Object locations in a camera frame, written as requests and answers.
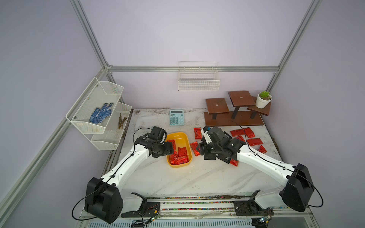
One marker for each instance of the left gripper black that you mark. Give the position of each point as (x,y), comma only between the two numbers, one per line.
(168,150)

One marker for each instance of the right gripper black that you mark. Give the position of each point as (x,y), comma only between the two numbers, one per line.
(204,148)

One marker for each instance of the red foil tea bag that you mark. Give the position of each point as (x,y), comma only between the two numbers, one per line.
(237,132)
(240,138)
(194,147)
(262,149)
(234,162)
(249,133)
(254,141)
(197,133)

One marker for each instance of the black barcode tea bag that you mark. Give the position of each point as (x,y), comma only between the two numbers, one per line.
(210,157)

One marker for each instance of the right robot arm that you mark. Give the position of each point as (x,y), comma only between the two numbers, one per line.
(296,187)

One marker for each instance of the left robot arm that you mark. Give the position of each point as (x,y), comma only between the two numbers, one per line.
(104,197)

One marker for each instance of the red foil tea bags pile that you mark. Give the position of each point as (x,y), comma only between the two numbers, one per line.
(180,155)

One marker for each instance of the yellow storage box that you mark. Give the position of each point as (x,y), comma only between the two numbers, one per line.
(180,141)

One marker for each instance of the light blue calculator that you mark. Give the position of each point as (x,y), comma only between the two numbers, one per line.
(176,117)

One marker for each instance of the brown wooden tiered stand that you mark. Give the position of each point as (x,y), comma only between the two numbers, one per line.
(245,112)

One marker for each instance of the wooden clothespins bundle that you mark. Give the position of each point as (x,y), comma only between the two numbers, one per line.
(121,121)

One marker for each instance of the lower white mesh shelf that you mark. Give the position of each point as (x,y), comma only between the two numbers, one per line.
(111,137)

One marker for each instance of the white mesh shelf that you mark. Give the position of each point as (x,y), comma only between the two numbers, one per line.
(111,137)
(94,96)

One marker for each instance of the small potted green plant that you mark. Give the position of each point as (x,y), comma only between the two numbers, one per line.
(263,99)

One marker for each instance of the blue dotted work glove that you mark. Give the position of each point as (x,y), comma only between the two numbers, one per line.
(100,114)

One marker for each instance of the upper white mesh shelf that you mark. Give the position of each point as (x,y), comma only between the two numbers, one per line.
(94,96)

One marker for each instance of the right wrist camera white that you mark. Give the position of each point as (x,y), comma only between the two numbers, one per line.
(205,137)

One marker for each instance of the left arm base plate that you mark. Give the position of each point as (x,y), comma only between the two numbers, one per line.
(136,205)

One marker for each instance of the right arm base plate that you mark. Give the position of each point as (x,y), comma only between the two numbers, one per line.
(250,207)

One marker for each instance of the white wire wall basket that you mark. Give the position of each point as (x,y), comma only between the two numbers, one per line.
(202,81)

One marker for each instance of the aluminium frame rail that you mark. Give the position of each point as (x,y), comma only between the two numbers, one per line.
(193,68)

